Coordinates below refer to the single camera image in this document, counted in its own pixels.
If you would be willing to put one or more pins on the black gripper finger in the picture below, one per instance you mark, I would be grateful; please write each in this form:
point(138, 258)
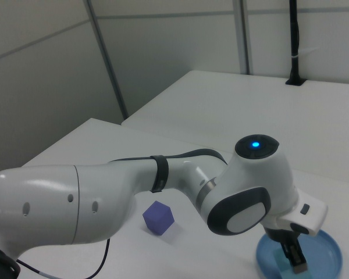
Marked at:
point(295, 255)

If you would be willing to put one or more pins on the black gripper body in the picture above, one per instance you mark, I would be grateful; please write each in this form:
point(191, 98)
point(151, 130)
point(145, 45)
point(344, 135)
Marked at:
point(279, 234)

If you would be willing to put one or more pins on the cyan foam cube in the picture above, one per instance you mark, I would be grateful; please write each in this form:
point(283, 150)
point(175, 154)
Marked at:
point(279, 255)

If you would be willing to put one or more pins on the purple foam cube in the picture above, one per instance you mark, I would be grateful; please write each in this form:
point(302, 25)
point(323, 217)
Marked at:
point(158, 218)

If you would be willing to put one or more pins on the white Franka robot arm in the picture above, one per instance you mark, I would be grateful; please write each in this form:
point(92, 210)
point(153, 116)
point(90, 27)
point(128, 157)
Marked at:
point(46, 197)

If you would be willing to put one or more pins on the blue plastic plate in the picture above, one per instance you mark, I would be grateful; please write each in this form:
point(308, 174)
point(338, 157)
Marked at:
point(328, 253)

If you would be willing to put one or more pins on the black pole mount with clamp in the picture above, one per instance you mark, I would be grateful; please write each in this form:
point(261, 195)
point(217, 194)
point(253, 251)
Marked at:
point(294, 43)

